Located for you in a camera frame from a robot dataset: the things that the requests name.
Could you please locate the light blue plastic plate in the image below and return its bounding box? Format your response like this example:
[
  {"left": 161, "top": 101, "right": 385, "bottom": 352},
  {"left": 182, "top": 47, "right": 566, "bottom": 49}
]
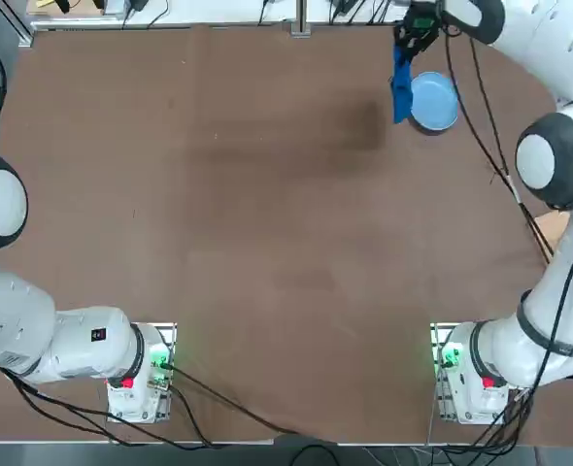
[{"left": 409, "top": 71, "right": 459, "bottom": 133}]

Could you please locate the aluminium camera post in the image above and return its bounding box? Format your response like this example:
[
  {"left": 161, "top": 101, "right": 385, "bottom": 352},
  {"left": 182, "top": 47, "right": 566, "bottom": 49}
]
[{"left": 290, "top": 0, "right": 313, "bottom": 38}]

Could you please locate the aluminium table profile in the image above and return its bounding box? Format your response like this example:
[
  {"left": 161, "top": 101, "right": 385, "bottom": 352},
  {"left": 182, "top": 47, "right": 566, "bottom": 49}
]
[{"left": 17, "top": 18, "right": 36, "bottom": 50}]

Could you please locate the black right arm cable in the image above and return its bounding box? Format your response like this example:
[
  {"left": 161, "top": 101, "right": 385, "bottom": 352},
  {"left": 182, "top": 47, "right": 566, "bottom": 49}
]
[{"left": 441, "top": 21, "right": 557, "bottom": 266}]

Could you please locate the black cable to arm base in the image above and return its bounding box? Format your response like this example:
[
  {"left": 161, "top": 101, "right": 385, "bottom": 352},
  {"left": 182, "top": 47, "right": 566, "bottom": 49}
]
[{"left": 167, "top": 363, "right": 307, "bottom": 436}]

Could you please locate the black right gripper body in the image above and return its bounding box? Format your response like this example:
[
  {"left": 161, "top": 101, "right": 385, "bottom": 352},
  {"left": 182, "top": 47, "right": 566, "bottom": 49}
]
[{"left": 401, "top": 0, "right": 444, "bottom": 39}]

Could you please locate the blue cloth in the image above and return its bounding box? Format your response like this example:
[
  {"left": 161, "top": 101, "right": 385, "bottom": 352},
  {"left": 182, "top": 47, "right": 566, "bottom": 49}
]
[{"left": 388, "top": 46, "right": 414, "bottom": 125}]

